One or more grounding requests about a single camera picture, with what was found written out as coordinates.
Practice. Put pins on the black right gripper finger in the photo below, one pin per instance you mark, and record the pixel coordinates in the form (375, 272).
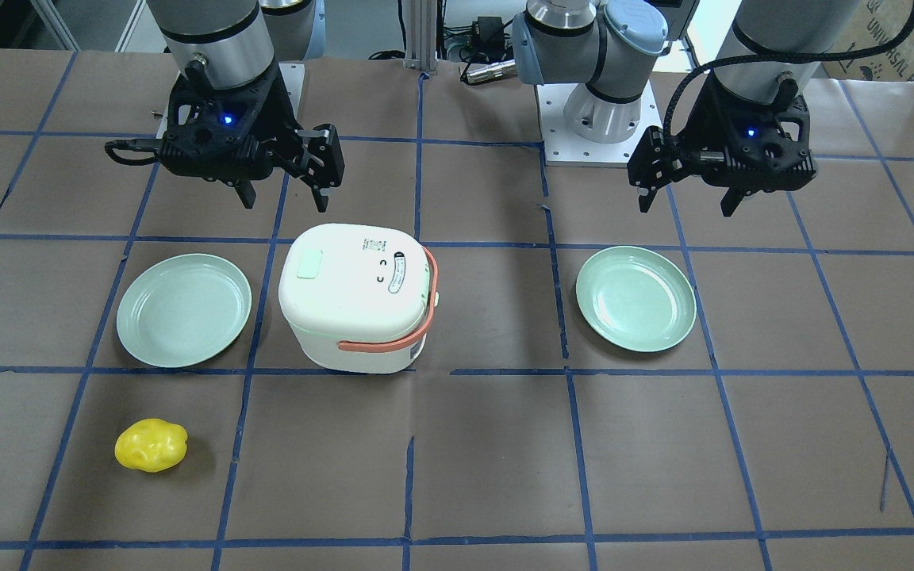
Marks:
(247, 194)
(320, 184)

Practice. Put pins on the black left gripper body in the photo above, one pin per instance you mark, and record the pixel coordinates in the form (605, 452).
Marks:
(697, 120)

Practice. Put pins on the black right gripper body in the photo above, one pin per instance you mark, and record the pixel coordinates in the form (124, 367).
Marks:
(281, 120)

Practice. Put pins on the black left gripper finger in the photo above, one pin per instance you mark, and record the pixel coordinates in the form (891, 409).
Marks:
(731, 200)
(646, 197)

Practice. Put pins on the white rice cooker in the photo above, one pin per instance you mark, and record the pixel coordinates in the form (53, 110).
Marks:
(359, 298)

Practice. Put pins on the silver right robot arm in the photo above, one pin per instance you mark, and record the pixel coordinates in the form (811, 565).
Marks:
(232, 39)

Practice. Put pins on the green plate near left arm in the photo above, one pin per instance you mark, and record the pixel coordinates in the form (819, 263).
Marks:
(636, 298)

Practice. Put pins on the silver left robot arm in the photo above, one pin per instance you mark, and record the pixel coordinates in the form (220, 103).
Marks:
(612, 46)

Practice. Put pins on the green plate near right arm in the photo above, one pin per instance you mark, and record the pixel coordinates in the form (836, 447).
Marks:
(184, 310)

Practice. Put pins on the black power adapter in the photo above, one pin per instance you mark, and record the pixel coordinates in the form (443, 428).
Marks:
(488, 33)

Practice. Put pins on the yellow toy potato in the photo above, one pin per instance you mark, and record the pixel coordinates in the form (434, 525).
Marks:
(151, 445)

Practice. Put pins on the aluminium frame post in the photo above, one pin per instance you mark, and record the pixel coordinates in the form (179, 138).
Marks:
(421, 23)

